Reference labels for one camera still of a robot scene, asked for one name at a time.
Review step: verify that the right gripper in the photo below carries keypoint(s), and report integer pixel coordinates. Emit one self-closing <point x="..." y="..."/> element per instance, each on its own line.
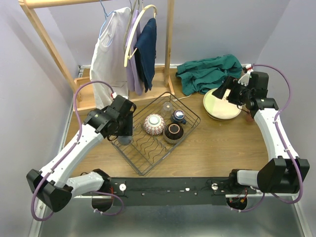
<point x="228" y="84"/>

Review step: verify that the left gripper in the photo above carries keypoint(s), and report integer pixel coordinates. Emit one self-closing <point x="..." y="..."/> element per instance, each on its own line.
<point x="127" y="125"/>

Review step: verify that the grey blue mug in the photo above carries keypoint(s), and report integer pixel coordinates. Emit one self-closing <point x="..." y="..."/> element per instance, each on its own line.
<point x="125" y="140"/>

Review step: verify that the cream round plate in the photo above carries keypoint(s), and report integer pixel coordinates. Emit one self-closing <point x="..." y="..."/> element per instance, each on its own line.
<point x="220" y="108"/>

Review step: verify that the dark red rimmed plate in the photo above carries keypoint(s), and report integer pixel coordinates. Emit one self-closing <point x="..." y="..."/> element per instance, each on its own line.
<point x="219" y="119"/>

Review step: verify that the clear glass cup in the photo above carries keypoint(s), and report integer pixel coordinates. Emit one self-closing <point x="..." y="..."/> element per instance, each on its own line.
<point x="167" y="110"/>

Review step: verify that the dark blue teacup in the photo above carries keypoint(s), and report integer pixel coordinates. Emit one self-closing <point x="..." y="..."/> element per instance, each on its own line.
<point x="178" y="117"/>

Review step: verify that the dark brown bowl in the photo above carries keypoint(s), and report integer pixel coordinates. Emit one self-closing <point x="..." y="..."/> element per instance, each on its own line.
<point x="173" y="133"/>

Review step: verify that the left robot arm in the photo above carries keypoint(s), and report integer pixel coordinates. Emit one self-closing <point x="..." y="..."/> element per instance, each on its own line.
<point x="53" y="184"/>

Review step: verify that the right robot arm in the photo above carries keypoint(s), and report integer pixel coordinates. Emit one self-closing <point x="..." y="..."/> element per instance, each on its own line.
<point x="285" y="171"/>

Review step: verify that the green crumpled garment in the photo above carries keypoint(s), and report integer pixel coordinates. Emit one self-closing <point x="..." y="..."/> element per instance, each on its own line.
<point x="206" y="74"/>

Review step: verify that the red white patterned bowl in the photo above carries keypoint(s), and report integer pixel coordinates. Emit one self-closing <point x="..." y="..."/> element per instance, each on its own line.
<point x="154" y="124"/>

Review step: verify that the lavender garment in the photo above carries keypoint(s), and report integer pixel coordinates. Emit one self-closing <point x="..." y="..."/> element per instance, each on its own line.
<point x="134" y="83"/>

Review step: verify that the white tank top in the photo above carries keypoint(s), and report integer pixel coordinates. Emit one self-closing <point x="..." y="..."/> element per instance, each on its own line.
<point x="108" y="57"/>

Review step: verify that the black base bar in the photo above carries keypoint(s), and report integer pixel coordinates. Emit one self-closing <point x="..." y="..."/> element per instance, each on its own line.
<point x="177" y="190"/>

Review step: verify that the wooden hanger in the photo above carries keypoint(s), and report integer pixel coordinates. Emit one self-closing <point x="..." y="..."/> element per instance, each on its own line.
<point x="128" y="53"/>

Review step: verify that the navy blue garment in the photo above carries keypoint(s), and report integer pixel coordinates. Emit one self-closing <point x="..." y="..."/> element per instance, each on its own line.
<point x="145" y="54"/>

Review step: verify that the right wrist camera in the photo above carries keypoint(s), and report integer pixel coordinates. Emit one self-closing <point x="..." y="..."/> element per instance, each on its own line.
<point x="244" y="79"/>

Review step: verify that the black wire dish rack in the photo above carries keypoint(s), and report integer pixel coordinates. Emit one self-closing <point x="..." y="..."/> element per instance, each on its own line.
<point x="146" y="151"/>

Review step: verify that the blue wire hanger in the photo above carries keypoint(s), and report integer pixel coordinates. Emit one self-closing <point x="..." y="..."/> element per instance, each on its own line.
<point x="106" y="15"/>

